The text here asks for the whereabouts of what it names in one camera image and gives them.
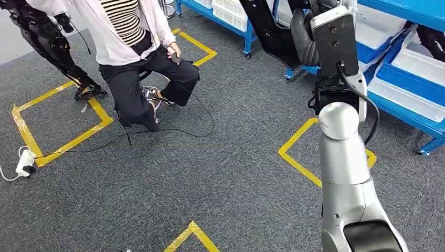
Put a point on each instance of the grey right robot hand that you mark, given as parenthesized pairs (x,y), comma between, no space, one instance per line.
(325,2)

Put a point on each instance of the blue metal rack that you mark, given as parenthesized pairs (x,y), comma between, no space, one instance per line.
(248,34)
(410,81)

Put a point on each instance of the chrome base stool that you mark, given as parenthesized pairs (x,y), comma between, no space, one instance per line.
(151,92)

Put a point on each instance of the yellow floor tape square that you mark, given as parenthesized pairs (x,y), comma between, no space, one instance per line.
(201,46)
(80,137)

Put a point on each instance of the white plastic bin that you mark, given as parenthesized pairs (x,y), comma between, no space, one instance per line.
(203,2)
(283,12)
(420,66)
(229,14)
(375,33)
(406,101)

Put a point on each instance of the small white floor scrap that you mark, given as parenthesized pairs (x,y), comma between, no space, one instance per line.
(83,108)

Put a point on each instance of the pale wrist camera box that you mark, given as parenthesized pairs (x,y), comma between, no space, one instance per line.
(330,16)

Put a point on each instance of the black curved machine part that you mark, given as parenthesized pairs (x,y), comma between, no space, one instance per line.
(432,40)

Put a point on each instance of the person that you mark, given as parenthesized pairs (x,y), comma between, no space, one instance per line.
(118,45)

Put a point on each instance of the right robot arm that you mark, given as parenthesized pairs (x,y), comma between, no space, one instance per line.
(344,167)

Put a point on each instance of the white power strip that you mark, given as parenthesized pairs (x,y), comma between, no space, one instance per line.
(25,161)

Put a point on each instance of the person's left hand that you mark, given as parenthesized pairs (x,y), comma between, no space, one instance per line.
(173,48)

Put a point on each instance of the black panel with screws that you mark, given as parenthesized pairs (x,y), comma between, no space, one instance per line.
(267,31)

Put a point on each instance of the dark handheld controller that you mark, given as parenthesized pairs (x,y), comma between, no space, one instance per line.
(175,58)

